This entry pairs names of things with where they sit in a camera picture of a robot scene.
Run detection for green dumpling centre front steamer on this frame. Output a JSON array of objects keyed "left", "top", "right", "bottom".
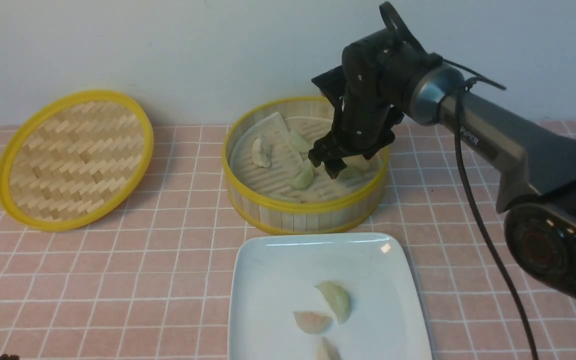
[{"left": 289, "top": 161, "right": 315, "bottom": 191}]

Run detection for pale green dumpling on plate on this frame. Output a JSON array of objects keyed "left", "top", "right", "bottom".
[{"left": 315, "top": 281, "right": 352, "bottom": 324}]

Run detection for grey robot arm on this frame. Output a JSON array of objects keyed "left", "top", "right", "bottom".
[{"left": 308, "top": 29, "right": 576, "bottom": 299}]

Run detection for pinkish dumpling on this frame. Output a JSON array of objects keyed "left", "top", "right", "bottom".
[{"left": 293, "top": 311, "right": 333, "bottom": 335}]

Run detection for pale dumpling left in steamer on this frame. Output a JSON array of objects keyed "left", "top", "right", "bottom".
[{"left": 251, "top": 136, "right": 272, "bottom": 169}]

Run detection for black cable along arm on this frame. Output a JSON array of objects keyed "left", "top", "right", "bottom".
[{"left": 442, "top": 59, "right": 540, "bottom": 360}]

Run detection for green dumpling right front steamer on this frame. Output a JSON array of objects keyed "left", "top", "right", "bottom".
[{"left": 338, "top": 165, "right": 363, "bottom": 181}]

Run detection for dark object at bottom left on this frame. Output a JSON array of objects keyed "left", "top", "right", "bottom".
[{"left": 0, "top": 353, "right": 21, "bottom": 360}]

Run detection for woven bamboo steamer lid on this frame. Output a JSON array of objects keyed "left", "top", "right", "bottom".
[{"left": 0, "top": 89, "right": 154, "bottom": 232}]

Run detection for white square plate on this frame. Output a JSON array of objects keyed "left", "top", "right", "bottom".
[{"left": 228, "top": 232, "right": 433, "bottom": 360}]

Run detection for green dumpling upper steamer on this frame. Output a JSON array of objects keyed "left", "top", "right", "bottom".
[{"left": 288, "top": 129, "right": 313, "bottom": 154}]

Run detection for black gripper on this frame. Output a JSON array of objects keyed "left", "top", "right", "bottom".
[{"left": 308, "top": 29, "right": 444, "bottom": 180}]

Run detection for green dumpling steamer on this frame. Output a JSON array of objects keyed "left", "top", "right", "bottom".
[
  {"left": 288, "top": 129, "right": 313, "bottom": 154},
  {"left": 338, "top": 165, "right": 363, "bottom": 181},
  {"left": 289, "top": 161, "right": 315, "bottom": 191}
]

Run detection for bamboo steamer basket yellow rims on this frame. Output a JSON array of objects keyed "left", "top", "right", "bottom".
[{"left": 221, "top": 96, "right": 390, "bottom": 235}]

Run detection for pale dumpling at plate edge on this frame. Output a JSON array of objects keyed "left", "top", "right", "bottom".
[{"left": 315, "top": 336, "right": 341, "bottom": 360}]

